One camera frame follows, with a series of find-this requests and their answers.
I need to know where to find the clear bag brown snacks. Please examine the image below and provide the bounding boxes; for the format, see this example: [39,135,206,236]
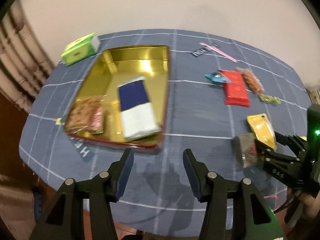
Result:
[64,96,104,134]

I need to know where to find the red gold toffee tin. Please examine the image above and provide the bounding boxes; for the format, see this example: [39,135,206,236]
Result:
[63,45,171,150]

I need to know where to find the green tissue pack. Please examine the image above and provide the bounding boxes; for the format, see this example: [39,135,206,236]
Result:
[61,33,100,66]

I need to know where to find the clear pack orange biscuits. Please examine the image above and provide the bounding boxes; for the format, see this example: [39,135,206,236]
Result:
[236,67,265,94]

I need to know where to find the blue candy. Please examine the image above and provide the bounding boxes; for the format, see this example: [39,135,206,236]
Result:
[204,72,232,85]

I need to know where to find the dark seaweed snack packet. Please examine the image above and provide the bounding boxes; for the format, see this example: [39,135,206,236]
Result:
[231,133,258,168]

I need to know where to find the brown wooden cabinet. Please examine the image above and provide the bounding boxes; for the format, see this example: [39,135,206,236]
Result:
[1,95,39,191]

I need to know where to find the yellow snack bag silver seam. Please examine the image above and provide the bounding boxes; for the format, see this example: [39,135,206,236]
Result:
[247,113,277,150]

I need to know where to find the red snack packet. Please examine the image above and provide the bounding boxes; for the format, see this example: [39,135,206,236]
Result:
[220,70,250,107]

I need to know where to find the blue checked tablecloth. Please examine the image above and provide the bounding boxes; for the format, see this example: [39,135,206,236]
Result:
[18,29,311,237]

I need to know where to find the green small snack packet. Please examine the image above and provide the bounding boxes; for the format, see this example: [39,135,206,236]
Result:
[259,94,281,105]

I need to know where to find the blue white snack pack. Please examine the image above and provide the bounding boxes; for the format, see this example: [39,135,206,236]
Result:
[118,75,161,141]

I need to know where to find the pink patterned candy box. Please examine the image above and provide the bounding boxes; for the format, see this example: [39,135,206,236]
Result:
[89,107,104,134]

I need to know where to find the beige patterned curtain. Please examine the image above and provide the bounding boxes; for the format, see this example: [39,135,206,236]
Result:
[1,0,55,113]

